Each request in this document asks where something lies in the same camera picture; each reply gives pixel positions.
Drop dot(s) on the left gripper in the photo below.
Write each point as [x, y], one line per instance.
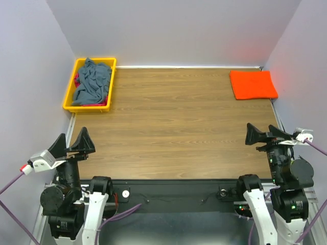
[74, 155]

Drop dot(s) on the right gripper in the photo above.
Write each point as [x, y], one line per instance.
[271, 141]

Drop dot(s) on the grey-blue t-shirt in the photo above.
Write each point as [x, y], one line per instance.
[94, 87]

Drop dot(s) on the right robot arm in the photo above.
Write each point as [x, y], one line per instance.
[280, 217]

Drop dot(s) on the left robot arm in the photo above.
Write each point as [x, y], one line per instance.
[89, 217]

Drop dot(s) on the folded orange t-shirt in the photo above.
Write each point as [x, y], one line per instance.
[248, 85]

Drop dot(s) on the magenta t-shirt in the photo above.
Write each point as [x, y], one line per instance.
[77, 84]

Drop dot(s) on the yellow plastic bin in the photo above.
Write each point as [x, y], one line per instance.
[71, 88]

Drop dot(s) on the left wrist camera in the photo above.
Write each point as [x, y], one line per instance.
[40, 162]

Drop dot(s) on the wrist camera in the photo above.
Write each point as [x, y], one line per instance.
[40, 162]
[303, 135]

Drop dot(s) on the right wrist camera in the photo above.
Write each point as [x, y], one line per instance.
[303, 135]

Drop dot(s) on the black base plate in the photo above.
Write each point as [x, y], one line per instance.
[178, 196]

